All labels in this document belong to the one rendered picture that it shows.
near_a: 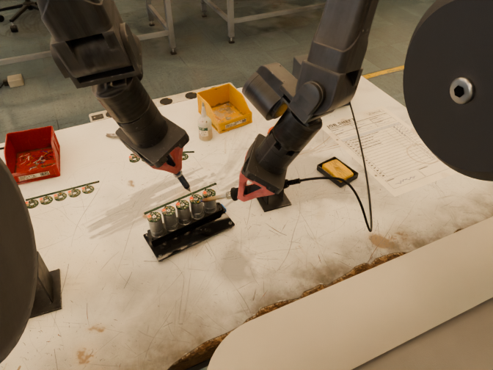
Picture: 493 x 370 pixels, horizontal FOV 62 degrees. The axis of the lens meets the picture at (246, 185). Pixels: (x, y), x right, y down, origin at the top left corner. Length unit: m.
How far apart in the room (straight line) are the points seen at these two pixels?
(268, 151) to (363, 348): 0.41
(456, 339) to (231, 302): 0.56
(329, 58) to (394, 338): 0.36
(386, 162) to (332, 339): 0.76
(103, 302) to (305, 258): 0.36
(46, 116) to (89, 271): 2.03
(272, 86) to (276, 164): 0.12
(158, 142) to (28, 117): 2.23
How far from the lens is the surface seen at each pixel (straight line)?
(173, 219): 0.77
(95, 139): 1.09
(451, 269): 0.33
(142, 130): 0.57
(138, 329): 0.71
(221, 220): 0.81
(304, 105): 0.56
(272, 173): 0.65
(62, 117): 2.70
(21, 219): 0.17
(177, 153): 0.65
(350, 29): 0.54
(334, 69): 0.55
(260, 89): 0.62
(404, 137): 1.10
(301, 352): 0.27
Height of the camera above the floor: 1.35
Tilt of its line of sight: 42 degrees down
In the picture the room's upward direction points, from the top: straight up
